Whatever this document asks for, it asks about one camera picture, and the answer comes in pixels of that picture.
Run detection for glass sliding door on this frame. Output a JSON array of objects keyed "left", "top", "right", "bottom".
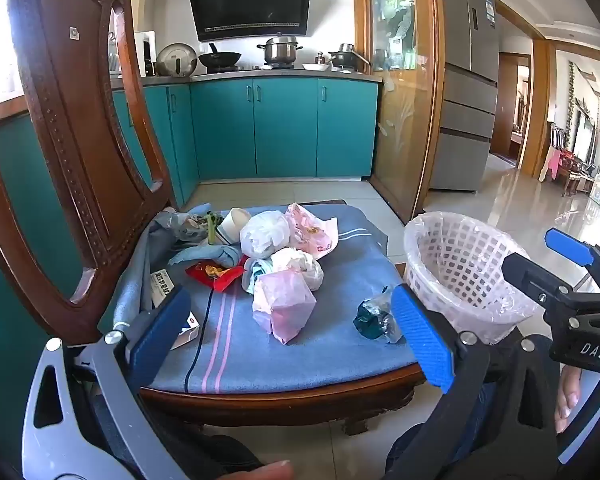
[{"left": 352, "top": 0, "right": 448, "bottom": 223}]

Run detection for white paper cup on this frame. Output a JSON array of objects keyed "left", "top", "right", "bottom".
[{"left": 216, "top": 207, "right": 252, "bottom": 246}]

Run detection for pink cloth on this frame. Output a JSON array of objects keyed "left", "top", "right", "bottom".
[{"left": 539, "top": 147, "right": 561, "bottom": 183}]

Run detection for pink printed plastic bag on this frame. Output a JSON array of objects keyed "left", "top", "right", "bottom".
[{"left": 285, "top": 202, "right": 340, "bottom": 261}]

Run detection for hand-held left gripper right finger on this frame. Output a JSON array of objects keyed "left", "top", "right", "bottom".
[{"left": 380, "top": 284, "right": 563, "bottom": 480}]

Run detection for carved wooden chair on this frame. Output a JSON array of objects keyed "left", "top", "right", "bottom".
[{"left": 0, "top": 0, "right": 431, "bottom": 436}]

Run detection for blue striped blanket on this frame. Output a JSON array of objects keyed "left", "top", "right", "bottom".
[{"left": 97, "top": 203, "right": 428, "bottom": 396}]

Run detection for blue knotted cloth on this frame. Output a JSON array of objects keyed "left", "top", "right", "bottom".
[{"left": 167, "top": 242, "right": 243, "bottom": 268}]

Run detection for person's right hand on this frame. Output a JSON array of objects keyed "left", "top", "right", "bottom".
[{"left": 554, "top": 364, "right": 586, "bottom": 435}]

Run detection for wooden door frame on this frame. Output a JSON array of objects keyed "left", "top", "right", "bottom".
[{"left": 495, "top": 0, "right": 556, "bottom": 178}]

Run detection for blue face mask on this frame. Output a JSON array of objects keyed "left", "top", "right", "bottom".
[{"left": 241, "top": 257, "right": 276, "bottom": 295}]

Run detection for grey clear plastic bag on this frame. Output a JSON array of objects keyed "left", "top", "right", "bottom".
[{"left": 172, "top": 209, "right": 212, "bottom": 242}]

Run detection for teal lower cabinets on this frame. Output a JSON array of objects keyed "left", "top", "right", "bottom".
[{"left": 0, "top": 77, "right": 379, "bottom": 341}]

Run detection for person's leg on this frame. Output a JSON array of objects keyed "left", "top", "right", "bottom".
[
  {"left": 385, "top": 385, "right": 486, "bottom": 480},
  {"left": 90, "top": 395, "right": 263, "bottom": 480}
]

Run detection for steel stockpot with lid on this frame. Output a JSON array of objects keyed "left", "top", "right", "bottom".
[{"left": 257, "top": 32, "right": 303, "bottom": 67}]

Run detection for black range hood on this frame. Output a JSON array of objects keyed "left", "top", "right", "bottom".
[{"left": 186, "top": 0, "right": 313, "bottom": 43}]

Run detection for wooden dining chair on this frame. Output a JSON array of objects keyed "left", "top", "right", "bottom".
[{"left": 560, "top": 152, "right": 597, "bottom": 197}]

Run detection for whitish pink plastic bag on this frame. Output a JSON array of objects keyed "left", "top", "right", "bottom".
[{"left": 270, "top": 249, "right": 326, "bottom": 292}]

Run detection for white kitchen appliance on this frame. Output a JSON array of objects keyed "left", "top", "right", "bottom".
[{"left": 132, "top": 31, "right": 157, "bottom": 77}]

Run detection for dark cooking pot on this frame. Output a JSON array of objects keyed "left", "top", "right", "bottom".
[{"left": 327, "top": 43, "right": 371, "bottom": 68}]

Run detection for grey refrigerator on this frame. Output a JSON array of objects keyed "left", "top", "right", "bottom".
[{"left": 427, "top": 0, "right": 501, "bottom": 193}]

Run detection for crumpled white plastic bag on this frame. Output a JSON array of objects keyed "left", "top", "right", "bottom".
[{"left": 239, "top": 210, "right": 292, "bottom": 260}]

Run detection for person's left leg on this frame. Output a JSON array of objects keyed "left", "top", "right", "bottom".
[{"left": 90, "top": 395, "right": 263, "bottom": 480}]

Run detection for plain pink plastic bag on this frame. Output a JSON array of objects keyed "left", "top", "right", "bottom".
[{"left": 252, "top": 269, "right": 318, "bottom": 345}]

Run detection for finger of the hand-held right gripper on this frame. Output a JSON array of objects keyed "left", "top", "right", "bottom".
[
  {"left": 545, "top": 228, "right": 600, "bottom": 286},
  {"left": 502, "top": 252, "right": 581, "bottom": 311}
]

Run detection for teal wrapper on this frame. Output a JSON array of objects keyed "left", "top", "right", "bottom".
[{"left": 352, "top": 287, "right": 406, "bottom": 345}]

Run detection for white printed carton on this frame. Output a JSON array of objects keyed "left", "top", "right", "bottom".
[{"left": 150, "top": 269, "right": 201, "bottom": 351}]

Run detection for grey kitchen countertop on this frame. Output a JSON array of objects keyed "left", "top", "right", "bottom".
[{"left": 111, "top": 67, "right": 383, "bottom": 92}]

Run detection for person's right leg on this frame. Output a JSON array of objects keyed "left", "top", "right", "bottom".
[{"left": 385, "top": 385, "right": 486, "bottom": 480}]

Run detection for red snack packet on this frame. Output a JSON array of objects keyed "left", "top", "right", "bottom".
[{"left": 186, "top": 260, "right": 248, "bottom": 292}]

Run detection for person's left hand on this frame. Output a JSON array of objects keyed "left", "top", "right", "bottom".
[{"left": 220, "top": 459, "right": 295, "bottom": 480}]

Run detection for white plastic mesh basket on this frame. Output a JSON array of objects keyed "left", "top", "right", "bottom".
[{"left": 404, "top": 211, "right": 543, "bottom": 346}]

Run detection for black wok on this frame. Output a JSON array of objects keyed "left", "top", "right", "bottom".
[{"left": 198, "top": 42, "right": 242, "bottom": 70}]

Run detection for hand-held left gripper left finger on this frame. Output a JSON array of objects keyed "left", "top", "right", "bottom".
[{"left": 21, "top": 285, "right": 193, "bottom": 480}]

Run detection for steel pot lid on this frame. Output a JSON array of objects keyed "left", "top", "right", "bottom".
[{"left": 156, "top": 43, "right": 198, "bottom": 77}]

